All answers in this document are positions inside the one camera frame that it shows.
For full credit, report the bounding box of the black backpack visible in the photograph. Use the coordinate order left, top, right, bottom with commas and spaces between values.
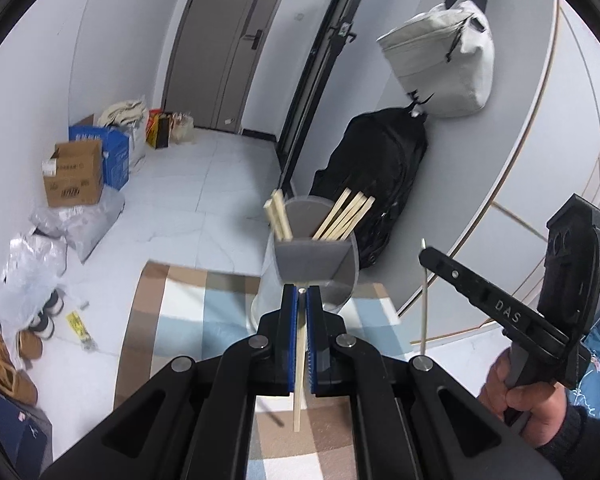
310, 105, 429, 269

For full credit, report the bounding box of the black framed door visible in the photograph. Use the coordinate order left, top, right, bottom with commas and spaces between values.
275, 0, 377, 197

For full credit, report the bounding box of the white sack with cloth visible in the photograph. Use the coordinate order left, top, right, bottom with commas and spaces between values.
97, 99, 147, 129

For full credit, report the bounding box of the translucent plastic bag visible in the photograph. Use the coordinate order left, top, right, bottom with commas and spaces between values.
170, 112, 195, 145

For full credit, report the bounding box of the blue cardboard box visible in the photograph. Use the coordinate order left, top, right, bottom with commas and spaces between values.
69, 115, 132, 191

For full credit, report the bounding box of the navy box with white figure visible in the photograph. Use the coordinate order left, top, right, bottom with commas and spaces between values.
0, 377, 49, 480

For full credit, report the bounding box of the brown cardboard box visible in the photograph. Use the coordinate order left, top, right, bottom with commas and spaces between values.
42, 140, 105, 208

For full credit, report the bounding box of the red paper bag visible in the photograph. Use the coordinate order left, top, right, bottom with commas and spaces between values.
145, 109, 164, 149

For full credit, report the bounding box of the person's right hand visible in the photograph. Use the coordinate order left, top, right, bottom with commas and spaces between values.
480, 347, 568, 450

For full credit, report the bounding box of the clear crumpled plastic bag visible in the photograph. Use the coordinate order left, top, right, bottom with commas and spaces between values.
0, 232, 69, 332

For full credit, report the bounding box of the white plastic utensil holder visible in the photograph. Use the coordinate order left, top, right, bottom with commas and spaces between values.
252, 195, 362, 327

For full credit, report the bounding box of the plaid tablecloth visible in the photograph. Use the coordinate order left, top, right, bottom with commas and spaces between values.
115, 260, 407, 480

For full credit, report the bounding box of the black white sneaker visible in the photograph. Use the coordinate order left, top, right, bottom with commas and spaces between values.
45, 287, 67, 317
30, 310, 56, 337

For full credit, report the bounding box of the person's right forearm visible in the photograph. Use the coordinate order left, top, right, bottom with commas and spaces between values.
532, 402, 600, 480

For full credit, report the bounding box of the grey plastic mailer bag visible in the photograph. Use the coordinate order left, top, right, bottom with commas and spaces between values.
30, 187, 126, 264

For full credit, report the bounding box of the yellow snack wrapper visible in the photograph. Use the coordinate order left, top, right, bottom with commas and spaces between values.
65, 310, 99, 352

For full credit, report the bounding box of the black paper bag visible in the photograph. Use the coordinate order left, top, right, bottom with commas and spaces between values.
152, 114, 174, 150

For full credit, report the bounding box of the grey entry door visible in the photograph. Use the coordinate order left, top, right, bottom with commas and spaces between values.
160, 0, 301, 134

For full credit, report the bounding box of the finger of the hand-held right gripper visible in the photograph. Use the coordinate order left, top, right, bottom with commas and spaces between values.
418, 246, 570, 362

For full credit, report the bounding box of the light grey shoulder bag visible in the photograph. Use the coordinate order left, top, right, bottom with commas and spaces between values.
377, 0, 496, 119

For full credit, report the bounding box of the slim wooden chopstick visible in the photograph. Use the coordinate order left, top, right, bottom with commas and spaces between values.
330, 195, 372, 241
312, 188, 353, 240
263, 198, 287, 242
322, 191, 365, 241
292, 287, 308, 433
419, 238, 430, 357
337, 198, 377, 242
271, 188, 294, 241

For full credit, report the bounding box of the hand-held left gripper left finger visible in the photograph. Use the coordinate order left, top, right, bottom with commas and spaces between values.
40, 284, 301, 480

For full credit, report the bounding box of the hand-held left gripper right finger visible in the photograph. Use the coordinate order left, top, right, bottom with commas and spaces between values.
306, 284, 566, 480

